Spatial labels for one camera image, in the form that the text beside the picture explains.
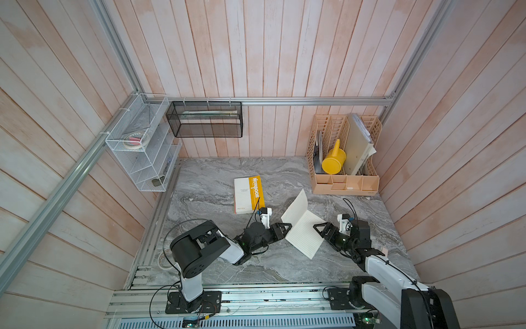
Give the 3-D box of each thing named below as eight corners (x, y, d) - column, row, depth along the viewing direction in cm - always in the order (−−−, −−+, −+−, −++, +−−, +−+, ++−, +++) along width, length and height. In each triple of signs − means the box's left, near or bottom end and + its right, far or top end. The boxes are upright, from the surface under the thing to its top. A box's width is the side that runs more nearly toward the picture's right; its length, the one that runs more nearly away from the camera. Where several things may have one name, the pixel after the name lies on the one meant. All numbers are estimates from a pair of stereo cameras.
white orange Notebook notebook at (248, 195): (235, 215, 99) (234, 210, 95) (234, 184, 111) (233, 178, 107) (265, 212, 100) (265, 207, 96) (261, 181, 112) (261, 176, 108)
